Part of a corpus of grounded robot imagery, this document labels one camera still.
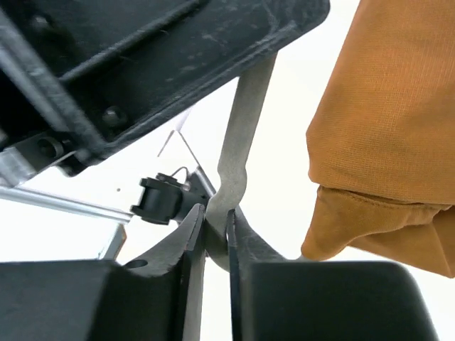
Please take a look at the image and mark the aluminium rail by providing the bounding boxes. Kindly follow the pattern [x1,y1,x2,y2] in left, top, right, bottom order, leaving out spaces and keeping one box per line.
[1,187,133,224]

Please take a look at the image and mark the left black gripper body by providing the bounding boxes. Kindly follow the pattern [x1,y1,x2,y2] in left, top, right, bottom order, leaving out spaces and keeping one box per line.
[1,1,330,178]

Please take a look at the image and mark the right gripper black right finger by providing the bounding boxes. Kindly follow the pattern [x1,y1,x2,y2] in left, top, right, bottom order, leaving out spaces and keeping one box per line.
[226,211,437,340]

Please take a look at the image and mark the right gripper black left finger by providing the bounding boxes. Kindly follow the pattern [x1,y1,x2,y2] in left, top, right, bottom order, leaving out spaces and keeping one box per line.
[1,205,205,340]

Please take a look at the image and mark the grey clothes hanger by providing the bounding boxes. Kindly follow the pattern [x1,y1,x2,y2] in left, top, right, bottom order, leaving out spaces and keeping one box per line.
[205,53,277,272]

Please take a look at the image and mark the brown trousers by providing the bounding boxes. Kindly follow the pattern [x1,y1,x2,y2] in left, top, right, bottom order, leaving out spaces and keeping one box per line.
[301,1,454,278]

